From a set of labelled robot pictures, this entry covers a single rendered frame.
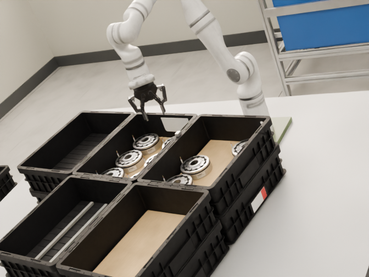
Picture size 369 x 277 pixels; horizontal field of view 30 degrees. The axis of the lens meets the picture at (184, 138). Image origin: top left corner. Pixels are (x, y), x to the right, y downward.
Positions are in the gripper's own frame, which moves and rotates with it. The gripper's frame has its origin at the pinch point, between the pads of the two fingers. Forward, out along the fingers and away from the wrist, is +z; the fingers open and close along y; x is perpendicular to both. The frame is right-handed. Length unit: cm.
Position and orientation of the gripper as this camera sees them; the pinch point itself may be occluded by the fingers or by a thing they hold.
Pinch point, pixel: (154, 112)
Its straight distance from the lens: 240.3
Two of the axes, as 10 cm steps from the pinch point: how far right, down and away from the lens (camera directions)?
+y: -9.3, 3.6, -0.1
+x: 1.8, 4.3, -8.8
